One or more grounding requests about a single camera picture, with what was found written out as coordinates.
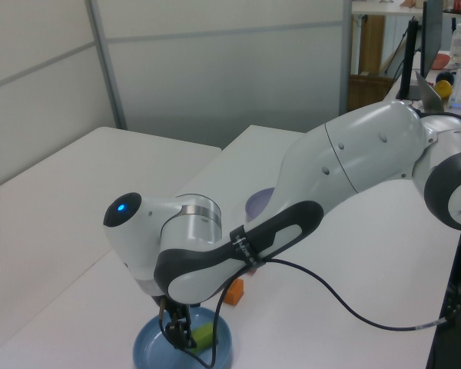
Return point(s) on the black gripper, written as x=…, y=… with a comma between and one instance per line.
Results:
x=178, y=309

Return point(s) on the green rectangular block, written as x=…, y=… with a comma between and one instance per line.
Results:
x=204, y=334

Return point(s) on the orange rectangular block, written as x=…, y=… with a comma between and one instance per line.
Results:
x=234, y=294

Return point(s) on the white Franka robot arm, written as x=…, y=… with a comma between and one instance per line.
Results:
x=349, y=153

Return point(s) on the blue plate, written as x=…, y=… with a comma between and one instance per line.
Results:
x=146, y=346

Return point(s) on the purple plate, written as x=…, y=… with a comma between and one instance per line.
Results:
x=257, y=203

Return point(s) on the wooden cabinet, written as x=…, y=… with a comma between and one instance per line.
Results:
x=372, y=46

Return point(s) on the yellow ball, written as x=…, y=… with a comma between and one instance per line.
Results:
x=443, y=90

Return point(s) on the black monitor stand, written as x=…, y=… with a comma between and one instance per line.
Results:
x=409, y=57

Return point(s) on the dark ball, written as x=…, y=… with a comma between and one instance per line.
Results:
x=446, y=77

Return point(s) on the orange bowl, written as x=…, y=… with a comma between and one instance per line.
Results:
x=442, y=61

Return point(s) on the white background desk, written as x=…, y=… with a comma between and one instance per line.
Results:
x=392, y=9

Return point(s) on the black computer monitor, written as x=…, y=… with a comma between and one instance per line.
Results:
x=432, y=30

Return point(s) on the clear plastic bottle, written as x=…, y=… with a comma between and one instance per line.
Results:
x=458, y=46

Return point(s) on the red can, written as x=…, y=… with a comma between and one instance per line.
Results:
x=459, y=4

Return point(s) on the grey partition post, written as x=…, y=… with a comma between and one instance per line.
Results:
x=347, y=57

